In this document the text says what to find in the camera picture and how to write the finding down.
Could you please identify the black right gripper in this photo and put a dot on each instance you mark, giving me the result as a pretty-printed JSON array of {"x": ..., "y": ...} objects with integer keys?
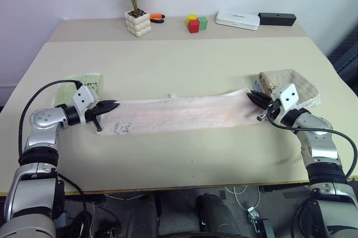
[{"x": 272, "y": 109}]

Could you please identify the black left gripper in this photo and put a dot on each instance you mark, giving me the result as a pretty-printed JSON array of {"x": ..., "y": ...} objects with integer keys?
[{"x": 93, "y": 113}]

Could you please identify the pale pink towel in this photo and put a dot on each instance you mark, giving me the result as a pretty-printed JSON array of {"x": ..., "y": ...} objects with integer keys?
[{"x": 181, "y": 115}]

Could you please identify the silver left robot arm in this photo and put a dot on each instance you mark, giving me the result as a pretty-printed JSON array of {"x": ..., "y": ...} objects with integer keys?
[{"x": 42, "y": 137}]

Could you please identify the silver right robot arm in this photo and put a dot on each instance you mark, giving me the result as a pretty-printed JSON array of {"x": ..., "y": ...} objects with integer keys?
[{"x": 319, "y": 143}]

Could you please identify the green folded towel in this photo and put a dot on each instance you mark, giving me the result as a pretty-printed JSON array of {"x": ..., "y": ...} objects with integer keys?
[{"x": 92, "y": 78}]

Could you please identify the beige folded towel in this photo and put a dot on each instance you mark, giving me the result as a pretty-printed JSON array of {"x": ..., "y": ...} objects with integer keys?
[{"x": 302, "y": 81}]

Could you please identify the white blue folded cloth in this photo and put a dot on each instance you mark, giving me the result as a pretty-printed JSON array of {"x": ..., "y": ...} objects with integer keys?
[{"x": 256, "y": 83}]

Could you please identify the long black box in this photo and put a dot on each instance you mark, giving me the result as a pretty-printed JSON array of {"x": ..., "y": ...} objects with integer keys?
[{"x": 277, "y": 19}]

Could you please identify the flat white box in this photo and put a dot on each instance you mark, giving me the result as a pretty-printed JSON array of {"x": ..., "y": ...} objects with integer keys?
[{"x": 237, "y": 20}]

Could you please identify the green plant in white pot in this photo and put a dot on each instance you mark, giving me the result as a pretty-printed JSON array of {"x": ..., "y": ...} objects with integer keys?
[{"x": 138, "y": 25}]

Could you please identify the green block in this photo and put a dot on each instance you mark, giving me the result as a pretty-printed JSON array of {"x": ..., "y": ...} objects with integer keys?
[{"x": 202, "y": 23}]

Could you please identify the dark ribbed object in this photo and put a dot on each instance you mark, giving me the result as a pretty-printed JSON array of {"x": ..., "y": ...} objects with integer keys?
[{"x": 346, "y": 53}]

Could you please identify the red block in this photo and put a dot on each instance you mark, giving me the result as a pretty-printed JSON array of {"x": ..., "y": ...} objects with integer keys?
[{"x": 193, "y": 27}]

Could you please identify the yellow block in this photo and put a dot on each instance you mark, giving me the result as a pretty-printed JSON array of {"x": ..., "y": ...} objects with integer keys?
[{"x": 191, "y": 17}]

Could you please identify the small metal clamp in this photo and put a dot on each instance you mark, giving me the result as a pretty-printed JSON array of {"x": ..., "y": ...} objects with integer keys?
[{"x": 253, "y": 213}]

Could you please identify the dark rounded shape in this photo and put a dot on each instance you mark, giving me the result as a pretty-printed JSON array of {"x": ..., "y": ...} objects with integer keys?
[{"x": 215, "y": 215}]

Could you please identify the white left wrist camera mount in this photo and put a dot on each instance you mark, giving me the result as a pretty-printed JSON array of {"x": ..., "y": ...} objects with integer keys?
[{"x": 84, "y": 97}]

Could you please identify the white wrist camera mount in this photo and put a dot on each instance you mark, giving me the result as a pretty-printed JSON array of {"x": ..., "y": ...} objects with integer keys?
[
  {"x": 84, "y": 97},
  {"x": 289, "y": 94}
]

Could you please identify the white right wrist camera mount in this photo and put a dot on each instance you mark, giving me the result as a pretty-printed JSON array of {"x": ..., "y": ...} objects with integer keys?
[{"x": 289, "y": 94}]

